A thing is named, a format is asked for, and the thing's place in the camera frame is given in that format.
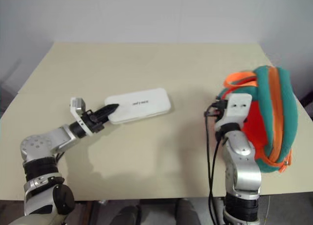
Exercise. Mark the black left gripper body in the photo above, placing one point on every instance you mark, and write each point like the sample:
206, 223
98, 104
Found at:
92, 119

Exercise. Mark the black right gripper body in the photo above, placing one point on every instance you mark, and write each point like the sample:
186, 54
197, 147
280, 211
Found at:
221, 108

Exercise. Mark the white box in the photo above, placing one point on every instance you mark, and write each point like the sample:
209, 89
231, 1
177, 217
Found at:
146, 105

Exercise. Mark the orange and teal backpack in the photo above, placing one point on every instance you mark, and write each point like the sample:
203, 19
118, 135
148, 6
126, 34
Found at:
269, 100

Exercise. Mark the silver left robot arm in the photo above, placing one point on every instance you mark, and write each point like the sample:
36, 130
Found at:
36, 144

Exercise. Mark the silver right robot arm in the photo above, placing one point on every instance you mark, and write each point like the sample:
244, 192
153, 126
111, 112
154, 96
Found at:
244, 171

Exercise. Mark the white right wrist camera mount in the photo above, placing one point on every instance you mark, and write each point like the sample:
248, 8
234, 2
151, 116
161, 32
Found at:
238, 107

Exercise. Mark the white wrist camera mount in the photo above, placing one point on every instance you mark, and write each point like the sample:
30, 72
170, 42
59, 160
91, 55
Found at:
238, 107
77, 105

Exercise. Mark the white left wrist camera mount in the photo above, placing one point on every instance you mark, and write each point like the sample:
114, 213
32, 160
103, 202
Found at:
77, 105

